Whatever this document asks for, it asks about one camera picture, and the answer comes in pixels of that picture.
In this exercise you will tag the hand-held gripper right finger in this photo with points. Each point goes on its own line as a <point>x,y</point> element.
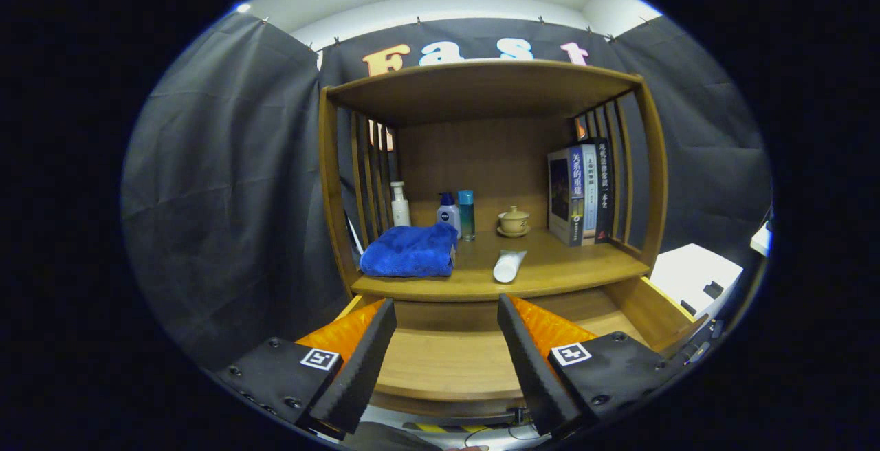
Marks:
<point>533,368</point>

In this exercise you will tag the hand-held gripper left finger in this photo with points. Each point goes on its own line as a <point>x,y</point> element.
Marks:
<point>364,361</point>

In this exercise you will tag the wooden drawer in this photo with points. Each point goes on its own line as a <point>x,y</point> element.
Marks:
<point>447,361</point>

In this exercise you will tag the white green tube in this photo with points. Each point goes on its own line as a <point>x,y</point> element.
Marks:
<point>509,267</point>

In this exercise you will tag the wooden countertop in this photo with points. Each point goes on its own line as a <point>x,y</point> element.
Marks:
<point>550,265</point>

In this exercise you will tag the white side cabinet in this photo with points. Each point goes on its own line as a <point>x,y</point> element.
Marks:
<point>687,269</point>

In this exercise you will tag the wooden cabinet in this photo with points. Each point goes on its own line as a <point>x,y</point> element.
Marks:
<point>481,162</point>

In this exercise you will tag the blue towel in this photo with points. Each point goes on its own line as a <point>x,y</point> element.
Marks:
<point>409,251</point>

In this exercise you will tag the beige lidded teacup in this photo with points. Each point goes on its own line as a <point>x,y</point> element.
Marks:
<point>513,221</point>

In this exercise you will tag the white pump bottle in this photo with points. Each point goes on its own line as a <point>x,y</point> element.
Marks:
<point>401,212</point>

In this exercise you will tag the teal clear bottle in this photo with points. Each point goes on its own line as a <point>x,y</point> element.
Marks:
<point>467,217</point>

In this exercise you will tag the white bottle blue cap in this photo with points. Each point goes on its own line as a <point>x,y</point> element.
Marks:
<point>448,217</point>

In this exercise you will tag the blue spine book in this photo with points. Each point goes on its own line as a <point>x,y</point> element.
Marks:
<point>560,196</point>

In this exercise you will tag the white spine book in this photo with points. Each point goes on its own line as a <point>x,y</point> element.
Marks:
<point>590,196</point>

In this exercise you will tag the black spine book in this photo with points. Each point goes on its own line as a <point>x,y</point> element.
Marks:
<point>604,190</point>

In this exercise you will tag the white shelf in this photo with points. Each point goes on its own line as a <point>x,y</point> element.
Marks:
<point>762,239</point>

